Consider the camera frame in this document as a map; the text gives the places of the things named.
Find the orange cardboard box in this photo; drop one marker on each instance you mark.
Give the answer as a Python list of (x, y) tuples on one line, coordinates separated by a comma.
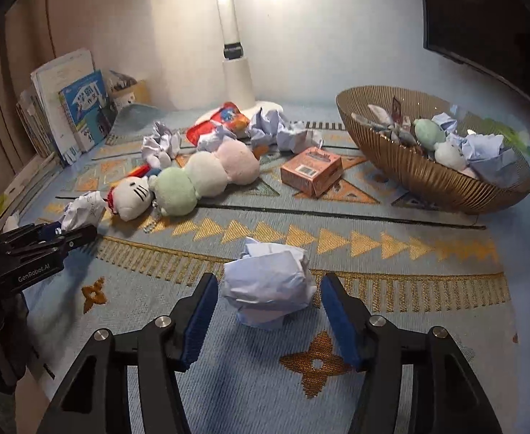
[(310, 172)]

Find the small green white plush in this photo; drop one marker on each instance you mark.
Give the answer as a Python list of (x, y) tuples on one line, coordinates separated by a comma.
[(427, 131)]

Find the beige curtain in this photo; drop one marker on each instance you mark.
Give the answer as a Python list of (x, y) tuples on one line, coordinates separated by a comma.
[(7, 68)]

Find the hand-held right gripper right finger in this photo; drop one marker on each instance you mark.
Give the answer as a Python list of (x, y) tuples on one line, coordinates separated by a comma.
[(344, 321)]

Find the red snack bag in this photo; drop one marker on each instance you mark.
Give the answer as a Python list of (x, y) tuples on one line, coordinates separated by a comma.
[(222, 117)]

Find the white kitty plush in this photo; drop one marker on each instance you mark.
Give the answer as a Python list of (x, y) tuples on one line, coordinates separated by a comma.
[(131, 194)]

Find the blue book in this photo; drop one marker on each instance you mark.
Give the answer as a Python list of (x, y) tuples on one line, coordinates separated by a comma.
[(84, 108)]

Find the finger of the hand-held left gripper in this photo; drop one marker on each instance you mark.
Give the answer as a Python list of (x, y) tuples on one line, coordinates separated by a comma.
[(79, 238), (48, 230)]

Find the flat white book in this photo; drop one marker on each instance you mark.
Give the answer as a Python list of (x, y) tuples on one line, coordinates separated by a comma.
[(21, 185)]

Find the pastel caterpillar plush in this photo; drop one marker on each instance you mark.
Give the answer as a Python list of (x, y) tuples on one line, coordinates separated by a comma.
[(201, 174)]

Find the green white packet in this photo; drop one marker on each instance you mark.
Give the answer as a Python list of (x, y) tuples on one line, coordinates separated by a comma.
[(511, 131)]

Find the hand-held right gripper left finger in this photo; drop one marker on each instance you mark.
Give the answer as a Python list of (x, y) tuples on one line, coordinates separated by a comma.
[(197, 321)]

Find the small cardboard box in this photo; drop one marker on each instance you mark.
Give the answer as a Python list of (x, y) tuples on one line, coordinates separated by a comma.
[(125, 92)]

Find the blue patterned mat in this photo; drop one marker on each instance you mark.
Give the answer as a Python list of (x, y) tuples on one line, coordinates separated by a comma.
[(405, 307)]

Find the black monitor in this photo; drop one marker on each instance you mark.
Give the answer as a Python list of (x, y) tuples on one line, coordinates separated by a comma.
[(473, 9)]

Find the stack of white books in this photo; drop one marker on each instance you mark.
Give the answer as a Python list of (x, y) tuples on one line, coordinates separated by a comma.
[(52, 81)]

